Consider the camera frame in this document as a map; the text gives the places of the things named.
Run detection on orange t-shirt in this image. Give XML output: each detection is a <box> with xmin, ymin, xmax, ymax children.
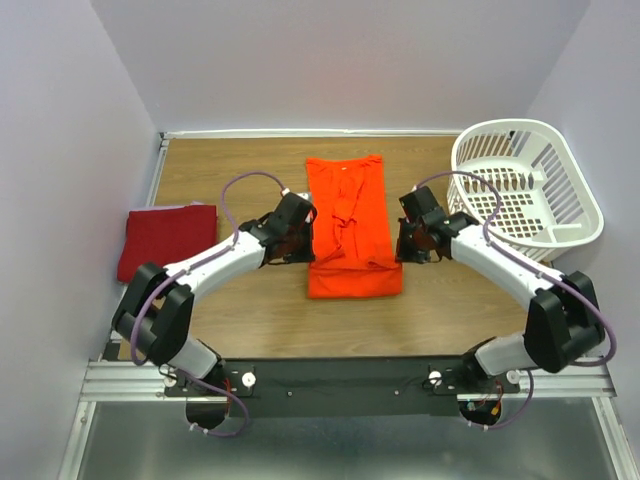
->
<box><xmin>306</xmin><ymin>155</ymin><xmax>403</xmax><ymax>300</ymax></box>

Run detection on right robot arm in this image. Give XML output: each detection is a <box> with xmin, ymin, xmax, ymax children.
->
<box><xmin>396</xmin><ymin>186</ymin><xmax>605</xmax><ymax>392</ymax></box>

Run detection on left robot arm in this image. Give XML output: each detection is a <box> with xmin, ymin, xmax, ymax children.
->
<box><xmin>112</xmin><ymin>191</ymin><xmax>317</xmax><ymax>395</ymax></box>

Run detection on white plastic laundry basket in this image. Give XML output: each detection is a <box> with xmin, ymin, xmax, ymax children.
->
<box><xmin>447</xmin><ymin>119</ymin><xmax>604</xmax><ymax>263</ymax></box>

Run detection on folded dark red t-shirt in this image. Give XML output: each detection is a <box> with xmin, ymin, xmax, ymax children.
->
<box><xmin>116</xmin><ymin>204</ymin><xmax>218</xmax><ymax>284</ymax></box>

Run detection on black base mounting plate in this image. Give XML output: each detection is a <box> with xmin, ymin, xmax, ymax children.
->
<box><xmin>164</xmin><ymin>353</ymin><xmax>522</xmax><ymax>421</ymax></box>

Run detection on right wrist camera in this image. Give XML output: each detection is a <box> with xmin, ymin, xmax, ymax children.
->
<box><xmin>399</xmin><ymin>186</ymin><xmax>421</xmax><ymax>223</ymax></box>

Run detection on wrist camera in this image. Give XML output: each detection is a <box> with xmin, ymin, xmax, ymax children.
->
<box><xmin>399</xmin><ymin>186</ymin><xmax>421</xmax><ymax>223</ymax></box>
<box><xmin>280</xmin><ymin>188</ymin><xmax>312</xmax><ymax>202</ymax></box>

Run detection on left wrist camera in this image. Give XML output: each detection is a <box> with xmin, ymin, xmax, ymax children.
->
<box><xmin>280</xmin><ymin>188</ymin><xmax>312</xmax><ymax>202</ymax></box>

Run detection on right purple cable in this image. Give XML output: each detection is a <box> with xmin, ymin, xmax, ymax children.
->
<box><xmin>412</xmin><ymin>170</ymin><xmax>619</xmax><ymax>432</ymax></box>

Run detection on purple cable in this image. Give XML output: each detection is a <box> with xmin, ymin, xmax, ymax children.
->
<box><xmin>129</xmin><ymin>171</ymin><xmax>291</xmax><ymax>438</ymax></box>
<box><xmin>412</xmin><ymin>170</ymin><xmax>619</xmax><ymax>432</ymax></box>

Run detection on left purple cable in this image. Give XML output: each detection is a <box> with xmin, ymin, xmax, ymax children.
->
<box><xmin>129</xmin><ymin>171</ymin><xmax>291</xmax><ymax>438</ymax></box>

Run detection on aluminium frame rail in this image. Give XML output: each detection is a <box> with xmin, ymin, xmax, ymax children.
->
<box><xmin>80</xmin><ymin>361</ymin><xmax>616</xmax><ymax>402</ymax></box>

